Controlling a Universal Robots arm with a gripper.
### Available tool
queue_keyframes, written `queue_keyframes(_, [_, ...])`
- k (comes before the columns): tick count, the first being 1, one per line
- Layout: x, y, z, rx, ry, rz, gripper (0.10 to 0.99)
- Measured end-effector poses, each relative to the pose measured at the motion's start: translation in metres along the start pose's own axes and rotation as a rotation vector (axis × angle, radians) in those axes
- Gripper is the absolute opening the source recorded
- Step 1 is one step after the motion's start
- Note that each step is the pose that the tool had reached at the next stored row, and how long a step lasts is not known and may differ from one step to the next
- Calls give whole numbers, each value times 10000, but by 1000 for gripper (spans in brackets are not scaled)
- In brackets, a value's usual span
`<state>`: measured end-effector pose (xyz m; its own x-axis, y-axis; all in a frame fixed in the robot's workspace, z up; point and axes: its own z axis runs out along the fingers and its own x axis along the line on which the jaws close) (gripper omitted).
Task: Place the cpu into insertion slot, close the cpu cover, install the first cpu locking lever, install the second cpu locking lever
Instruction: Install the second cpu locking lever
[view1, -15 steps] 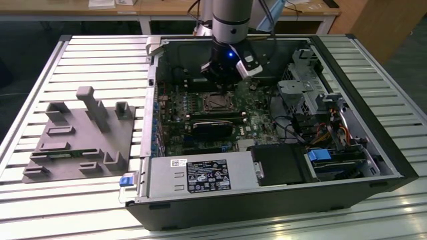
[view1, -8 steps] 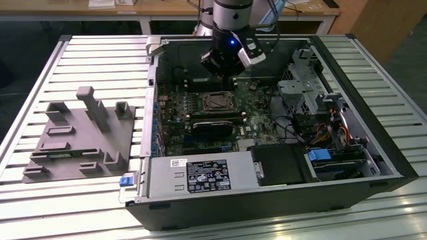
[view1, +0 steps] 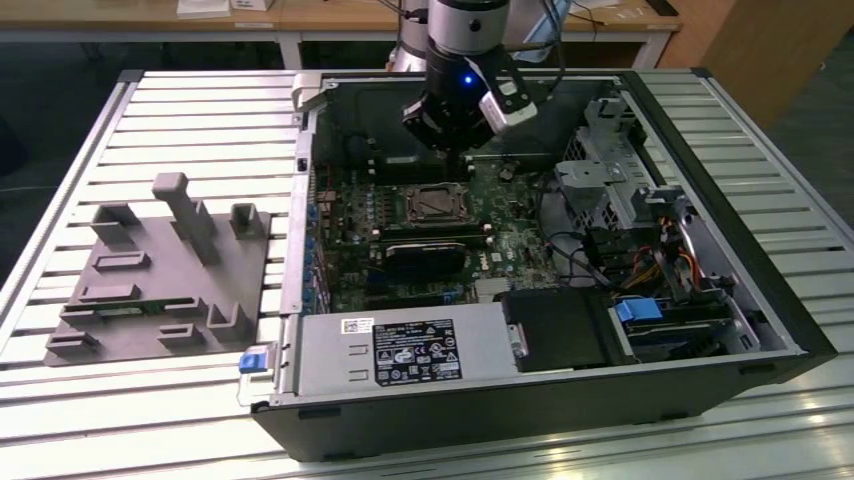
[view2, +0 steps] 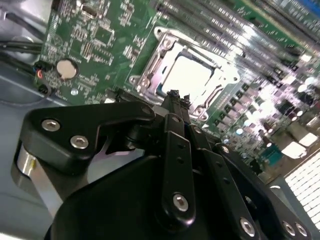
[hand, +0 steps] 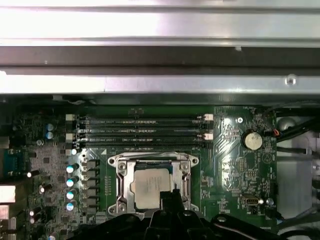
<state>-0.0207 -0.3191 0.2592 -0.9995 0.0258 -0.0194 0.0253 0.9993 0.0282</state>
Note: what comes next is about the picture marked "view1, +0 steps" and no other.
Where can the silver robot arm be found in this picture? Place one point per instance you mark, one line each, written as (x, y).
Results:
(468, 25)

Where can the black plastic bay cover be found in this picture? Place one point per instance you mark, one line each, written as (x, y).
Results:
(561, 330)

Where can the wooden cabinet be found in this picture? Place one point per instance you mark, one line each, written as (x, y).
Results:
(768, 50)

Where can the black RAM stick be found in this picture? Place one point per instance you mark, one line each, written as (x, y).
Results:
(428, 230)

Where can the CPU socket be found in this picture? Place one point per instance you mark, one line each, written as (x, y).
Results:
(470, 216)

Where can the black PC case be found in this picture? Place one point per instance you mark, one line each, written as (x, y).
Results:
(468, 425)

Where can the wooden desk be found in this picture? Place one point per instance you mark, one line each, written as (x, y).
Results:
(134, 22)

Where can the grey box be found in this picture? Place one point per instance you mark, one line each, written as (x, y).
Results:
(253, 4)

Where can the green RAM stick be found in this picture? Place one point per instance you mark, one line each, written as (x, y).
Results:
(128, 311)

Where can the silver power supply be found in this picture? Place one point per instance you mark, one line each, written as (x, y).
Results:
(334, 360)

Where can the green motherboard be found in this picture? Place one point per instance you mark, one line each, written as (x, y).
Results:
(521, 240)

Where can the silver metal drive cage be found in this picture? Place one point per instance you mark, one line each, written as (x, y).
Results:
(601, 200)

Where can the white box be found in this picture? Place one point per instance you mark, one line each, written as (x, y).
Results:
(204, 9)

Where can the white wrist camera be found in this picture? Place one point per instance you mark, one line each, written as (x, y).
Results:
(510, 112)

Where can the grey parts rack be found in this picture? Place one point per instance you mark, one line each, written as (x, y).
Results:
(168, 300)

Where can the small silver heatsink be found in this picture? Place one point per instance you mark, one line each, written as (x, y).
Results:
(489, 290)

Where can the hard disk in blue carrier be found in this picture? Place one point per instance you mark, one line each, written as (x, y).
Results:
(637, 311)

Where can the blue case latch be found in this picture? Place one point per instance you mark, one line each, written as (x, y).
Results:
(257, 361)

